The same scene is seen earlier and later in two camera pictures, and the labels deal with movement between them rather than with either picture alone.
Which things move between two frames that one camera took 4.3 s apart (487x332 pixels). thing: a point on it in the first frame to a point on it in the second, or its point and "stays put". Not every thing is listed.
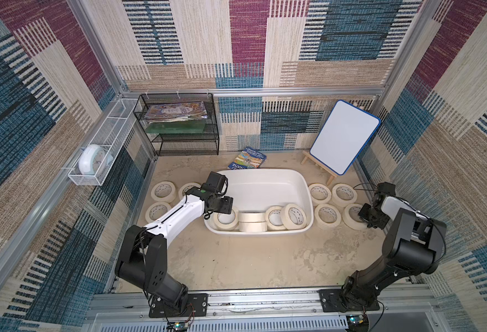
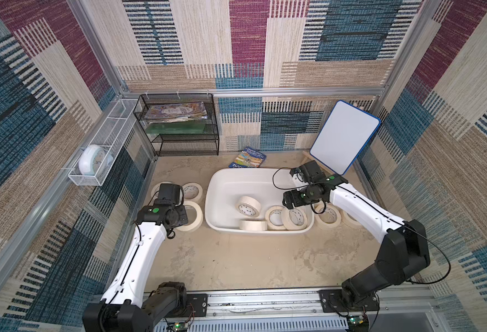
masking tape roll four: (327, 216) stays put
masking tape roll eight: (252, 226) stays put
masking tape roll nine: (273, 218) stays put
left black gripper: (227, 205) to (183, 217)
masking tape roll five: (226, 226) to (187, 227)
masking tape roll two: (185, 187) stays put
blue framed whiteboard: (344, 133) stays put
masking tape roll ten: (292, 217) stays put
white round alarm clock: (93, 160) stays put
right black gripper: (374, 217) to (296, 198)
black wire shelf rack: (181, 124) stays put
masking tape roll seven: (252, 217) to (248, 206)
